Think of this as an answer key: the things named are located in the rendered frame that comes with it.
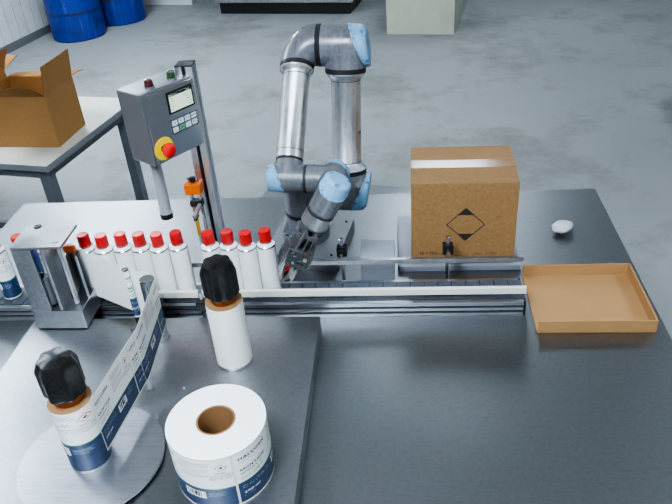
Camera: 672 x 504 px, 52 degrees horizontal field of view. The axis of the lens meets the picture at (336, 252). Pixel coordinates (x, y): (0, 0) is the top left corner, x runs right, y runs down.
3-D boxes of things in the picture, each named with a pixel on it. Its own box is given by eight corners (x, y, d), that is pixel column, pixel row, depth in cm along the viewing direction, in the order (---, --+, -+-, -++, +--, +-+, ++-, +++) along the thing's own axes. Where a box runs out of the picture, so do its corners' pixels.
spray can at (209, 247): (211, 299, 196) (198, 238, 185) (209, 289, 200) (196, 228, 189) (229, 296, 197) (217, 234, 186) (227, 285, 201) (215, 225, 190)
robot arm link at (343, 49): (325, 202, 219) (320, 20, 198) (372, 203, 217) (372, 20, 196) (319, 215, 208) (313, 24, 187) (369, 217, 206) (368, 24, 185)
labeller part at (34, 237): (9, 250, 176) (8, 247, 176) (28, 227, 186) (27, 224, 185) (60, 249, 175) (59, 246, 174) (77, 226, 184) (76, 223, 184)
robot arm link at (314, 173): (310, 156, 189) (303, 174, 180) (351, 157, 188) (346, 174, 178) (311, 183, 193) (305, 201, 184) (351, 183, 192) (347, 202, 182)
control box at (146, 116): (132, 159, 182) (114, 89, 171) (182, 135, 192) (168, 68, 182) (157, 168, 176) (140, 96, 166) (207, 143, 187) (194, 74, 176)
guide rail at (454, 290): (137, 298, 196) (135, 293, 195) (138, 296, 197) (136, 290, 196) (526, 293, 186) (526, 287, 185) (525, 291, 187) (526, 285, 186)
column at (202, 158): (216, 281, 212) (173, 66, 175) (219, 273, 216) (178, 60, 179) (230, 281, 212) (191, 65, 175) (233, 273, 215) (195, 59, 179)
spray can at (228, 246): (224, 293, 198) (212, 232, 187) (237, 284, 202) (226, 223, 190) (236, 299, 195) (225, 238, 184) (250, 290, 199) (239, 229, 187)
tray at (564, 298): (537, 333, 183) (538, 321, 180) (522, 275, 204) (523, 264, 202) (656, 332, 180) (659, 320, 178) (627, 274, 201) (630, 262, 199)
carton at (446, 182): (411, 263, 210) (410, 183, 195) (411, 222, 230) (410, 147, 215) (513, 263, 206) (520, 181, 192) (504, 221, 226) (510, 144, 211)
